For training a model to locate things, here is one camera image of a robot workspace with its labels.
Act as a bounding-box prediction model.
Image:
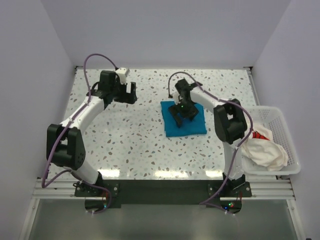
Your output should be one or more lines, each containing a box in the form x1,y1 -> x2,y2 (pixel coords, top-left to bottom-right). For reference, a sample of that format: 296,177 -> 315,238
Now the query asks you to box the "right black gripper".
169,99 -> 199,127

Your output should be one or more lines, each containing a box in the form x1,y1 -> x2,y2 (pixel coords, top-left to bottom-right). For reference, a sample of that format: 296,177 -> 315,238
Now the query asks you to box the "blue polo t shirt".
160,101 -> 207,138

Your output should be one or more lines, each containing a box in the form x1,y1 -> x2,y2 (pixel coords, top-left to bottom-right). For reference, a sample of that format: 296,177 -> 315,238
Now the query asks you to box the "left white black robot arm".
46,67 -> 137,196

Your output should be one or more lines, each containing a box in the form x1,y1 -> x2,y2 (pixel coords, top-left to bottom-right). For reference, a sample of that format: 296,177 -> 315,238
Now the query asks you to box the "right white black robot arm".
168,78 -> 253,197

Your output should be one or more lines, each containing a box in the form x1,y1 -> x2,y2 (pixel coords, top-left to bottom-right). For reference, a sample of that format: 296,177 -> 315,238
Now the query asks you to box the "red white garment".
251,125 -> 273,141

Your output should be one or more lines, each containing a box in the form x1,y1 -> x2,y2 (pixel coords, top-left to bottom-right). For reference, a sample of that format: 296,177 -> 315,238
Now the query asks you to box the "white plastic basket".
241,105 -> 301,176

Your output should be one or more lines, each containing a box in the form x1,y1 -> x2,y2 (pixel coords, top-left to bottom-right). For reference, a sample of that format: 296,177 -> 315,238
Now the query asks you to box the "white t shirt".
241,138 -> 289,172

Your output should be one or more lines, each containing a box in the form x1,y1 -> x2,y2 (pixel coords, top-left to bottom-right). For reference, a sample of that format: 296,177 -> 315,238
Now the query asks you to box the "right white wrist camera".
171,92 -> 181,105

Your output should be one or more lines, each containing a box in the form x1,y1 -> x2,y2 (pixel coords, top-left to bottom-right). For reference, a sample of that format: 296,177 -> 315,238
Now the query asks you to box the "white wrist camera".
115,67 -> 130,85
171,92 -> 181,105

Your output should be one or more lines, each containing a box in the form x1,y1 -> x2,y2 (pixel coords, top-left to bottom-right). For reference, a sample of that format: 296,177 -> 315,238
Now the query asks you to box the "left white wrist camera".
115,67 -> 130,85

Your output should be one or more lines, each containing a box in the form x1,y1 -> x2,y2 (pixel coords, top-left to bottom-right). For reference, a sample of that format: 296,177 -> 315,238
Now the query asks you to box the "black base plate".
73,178 -> 252,213

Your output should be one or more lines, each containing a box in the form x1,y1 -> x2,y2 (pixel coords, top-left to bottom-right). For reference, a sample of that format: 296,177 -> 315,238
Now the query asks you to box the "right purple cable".
167,71 -> 255,208

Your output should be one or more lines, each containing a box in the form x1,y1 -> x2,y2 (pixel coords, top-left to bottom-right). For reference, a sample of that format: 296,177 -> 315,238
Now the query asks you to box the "purple cable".
41,53 -> 120,213
167,71 -> 255,208

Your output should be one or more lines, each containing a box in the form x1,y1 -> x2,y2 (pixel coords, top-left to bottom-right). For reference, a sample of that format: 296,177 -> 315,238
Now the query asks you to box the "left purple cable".
41,53 -> 120,213

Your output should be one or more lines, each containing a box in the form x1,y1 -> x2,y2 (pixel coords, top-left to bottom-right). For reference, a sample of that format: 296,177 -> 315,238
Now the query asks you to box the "aluminium rail frame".
19,175 -> 307,240

